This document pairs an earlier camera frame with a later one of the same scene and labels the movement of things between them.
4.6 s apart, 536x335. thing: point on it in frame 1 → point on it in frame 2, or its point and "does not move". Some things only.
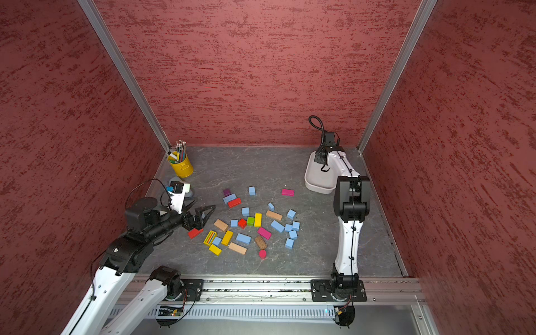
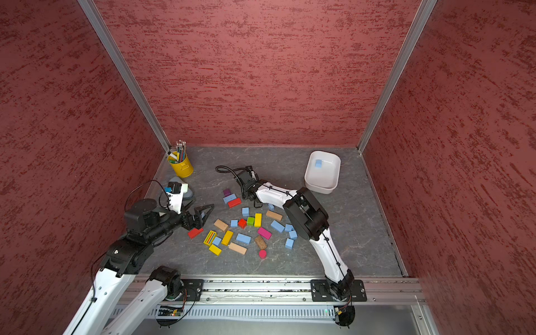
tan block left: [222, 225] does not move
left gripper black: [199, 222] does not move
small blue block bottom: [217, 241] does not move
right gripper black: [318, 157] → [246, 190]
